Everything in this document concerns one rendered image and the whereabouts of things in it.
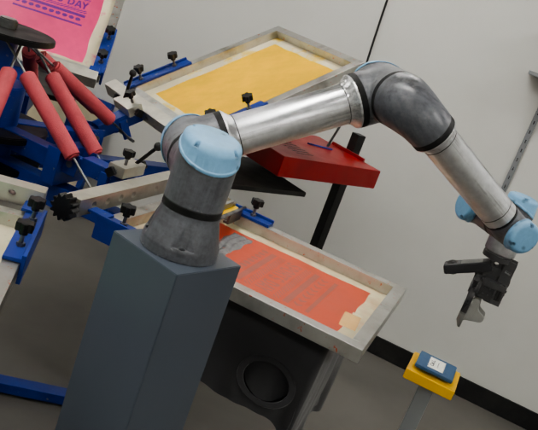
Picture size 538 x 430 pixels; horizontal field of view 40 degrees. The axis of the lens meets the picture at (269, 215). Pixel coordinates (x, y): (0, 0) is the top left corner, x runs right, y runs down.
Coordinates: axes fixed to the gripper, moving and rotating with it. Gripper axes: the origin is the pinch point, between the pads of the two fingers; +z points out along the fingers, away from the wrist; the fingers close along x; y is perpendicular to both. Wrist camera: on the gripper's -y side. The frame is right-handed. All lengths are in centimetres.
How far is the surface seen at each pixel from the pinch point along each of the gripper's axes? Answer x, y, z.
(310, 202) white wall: 212, -97, 43
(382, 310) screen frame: 14.0, -19.4, 11.2
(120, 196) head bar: 0, -100, 9
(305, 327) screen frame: -17.2, -32.4, 12.4
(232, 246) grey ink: 17, -68, 14
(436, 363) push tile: 1.1, -0.3, 13.3
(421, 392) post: -2.0, -0.8, 21.1
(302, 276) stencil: 21, -46, 15
